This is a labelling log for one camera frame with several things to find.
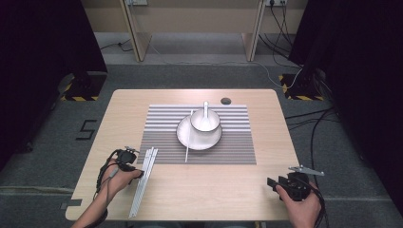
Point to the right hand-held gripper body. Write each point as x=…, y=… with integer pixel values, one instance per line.
x=296, y=188

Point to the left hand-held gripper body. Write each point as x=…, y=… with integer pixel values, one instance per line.
x=126, y=155

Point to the white plate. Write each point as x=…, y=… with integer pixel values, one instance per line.
x=198, y=141

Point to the white bowl with dark rim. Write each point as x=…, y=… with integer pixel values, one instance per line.
x=213, y=125

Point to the white ceramic spoon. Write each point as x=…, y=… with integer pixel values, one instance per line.
x=206, y=120

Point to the person's left hand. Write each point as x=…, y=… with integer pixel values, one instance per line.
x=117, y=182

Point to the person's right hand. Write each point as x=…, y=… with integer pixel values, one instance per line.
x=302, y=212

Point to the striped grey placemat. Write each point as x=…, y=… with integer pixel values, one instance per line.
x=228, y=148

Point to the grey tape strip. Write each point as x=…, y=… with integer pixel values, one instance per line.
x=71, y=203

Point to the stand base with striped tape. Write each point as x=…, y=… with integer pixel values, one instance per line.
x=301, y=91
x=82, y=90

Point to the black curtain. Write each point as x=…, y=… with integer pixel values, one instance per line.
x=364, y=79
x=38, y=63

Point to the beige wooden desk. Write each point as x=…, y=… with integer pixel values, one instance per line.
x=196, y=15

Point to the wall power socket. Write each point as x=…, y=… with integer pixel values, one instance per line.
x=276, y=2

